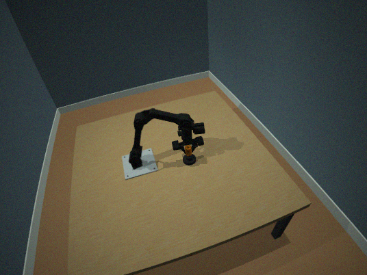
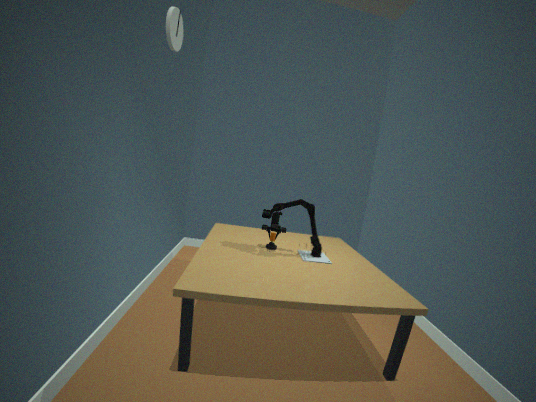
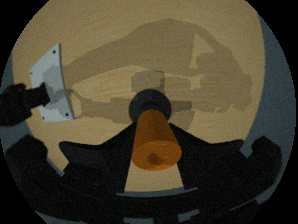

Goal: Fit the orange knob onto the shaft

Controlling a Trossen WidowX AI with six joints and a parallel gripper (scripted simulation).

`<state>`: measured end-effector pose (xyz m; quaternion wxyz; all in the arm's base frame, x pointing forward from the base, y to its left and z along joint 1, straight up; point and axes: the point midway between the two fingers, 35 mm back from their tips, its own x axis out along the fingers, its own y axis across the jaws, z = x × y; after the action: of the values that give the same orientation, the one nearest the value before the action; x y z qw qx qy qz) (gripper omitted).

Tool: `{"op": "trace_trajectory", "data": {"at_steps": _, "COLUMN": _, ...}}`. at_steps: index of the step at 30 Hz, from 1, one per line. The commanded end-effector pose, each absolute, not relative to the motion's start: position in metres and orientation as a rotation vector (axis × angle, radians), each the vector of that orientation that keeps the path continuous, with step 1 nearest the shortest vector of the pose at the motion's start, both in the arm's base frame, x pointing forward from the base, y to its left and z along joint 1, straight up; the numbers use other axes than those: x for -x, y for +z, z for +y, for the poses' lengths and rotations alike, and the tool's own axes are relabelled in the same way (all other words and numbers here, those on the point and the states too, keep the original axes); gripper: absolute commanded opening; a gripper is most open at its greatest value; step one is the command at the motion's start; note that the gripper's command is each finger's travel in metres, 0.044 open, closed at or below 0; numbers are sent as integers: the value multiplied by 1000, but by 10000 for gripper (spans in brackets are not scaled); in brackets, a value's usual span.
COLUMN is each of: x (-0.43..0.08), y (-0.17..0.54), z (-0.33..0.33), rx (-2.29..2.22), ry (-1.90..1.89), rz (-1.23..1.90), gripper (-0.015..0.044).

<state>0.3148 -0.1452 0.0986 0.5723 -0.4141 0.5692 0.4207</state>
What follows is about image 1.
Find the orange knob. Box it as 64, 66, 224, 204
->
185, 145, 192, 156

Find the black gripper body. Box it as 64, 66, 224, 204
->
172, 136, 204, 150

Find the dark grey round pedestal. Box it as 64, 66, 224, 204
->
183, 154, 196, 166

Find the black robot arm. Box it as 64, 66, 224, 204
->
128, 108, 205, 169

